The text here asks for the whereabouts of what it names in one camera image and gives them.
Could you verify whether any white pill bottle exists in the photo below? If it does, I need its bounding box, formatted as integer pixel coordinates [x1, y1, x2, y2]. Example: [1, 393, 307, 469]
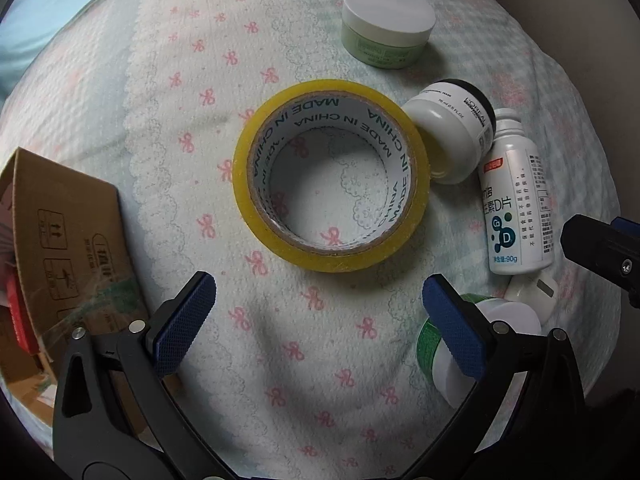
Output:
[477, 108, 557, 276]

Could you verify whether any brown cardboard box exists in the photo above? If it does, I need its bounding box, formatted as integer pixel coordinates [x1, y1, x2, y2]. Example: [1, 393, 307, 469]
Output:
[0, 147, 153, 378]

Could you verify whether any white earbuds case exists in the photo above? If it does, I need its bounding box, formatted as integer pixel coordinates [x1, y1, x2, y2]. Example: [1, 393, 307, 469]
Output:
[502, 272, 560, 322]

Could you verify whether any green cream jar white lid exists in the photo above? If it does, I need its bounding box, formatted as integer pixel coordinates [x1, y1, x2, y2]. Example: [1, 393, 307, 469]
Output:
[340, 0, 437, 70]

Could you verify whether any white jar black lid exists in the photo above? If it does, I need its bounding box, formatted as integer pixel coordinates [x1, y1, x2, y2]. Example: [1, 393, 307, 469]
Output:
[402, 78, 497, 185]

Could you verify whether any red packet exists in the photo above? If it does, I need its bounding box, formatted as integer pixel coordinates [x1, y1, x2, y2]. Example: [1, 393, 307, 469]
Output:
[4, 265, 38, 356]

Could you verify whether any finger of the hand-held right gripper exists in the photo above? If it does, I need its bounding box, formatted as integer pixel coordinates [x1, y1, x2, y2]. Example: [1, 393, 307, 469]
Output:
[560, 214, 640, 309]

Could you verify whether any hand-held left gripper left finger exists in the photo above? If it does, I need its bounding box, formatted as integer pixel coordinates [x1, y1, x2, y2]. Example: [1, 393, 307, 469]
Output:
[52, 271, 237, 480]

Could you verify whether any bow-print bed sheet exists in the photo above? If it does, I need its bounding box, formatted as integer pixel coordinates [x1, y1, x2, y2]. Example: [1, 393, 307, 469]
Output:
[0, 0, 623, 463]

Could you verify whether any white and green container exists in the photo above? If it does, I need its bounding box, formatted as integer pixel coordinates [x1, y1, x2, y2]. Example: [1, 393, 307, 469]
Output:
[416, 294, 543, 409]

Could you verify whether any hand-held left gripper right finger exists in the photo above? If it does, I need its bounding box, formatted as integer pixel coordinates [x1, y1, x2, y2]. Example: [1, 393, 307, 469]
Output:
[399, 274, 589, 480]

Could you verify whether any yellow packing tape roll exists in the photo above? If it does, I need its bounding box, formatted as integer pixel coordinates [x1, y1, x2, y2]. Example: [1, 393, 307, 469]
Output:
[232, 79, 431, 274]

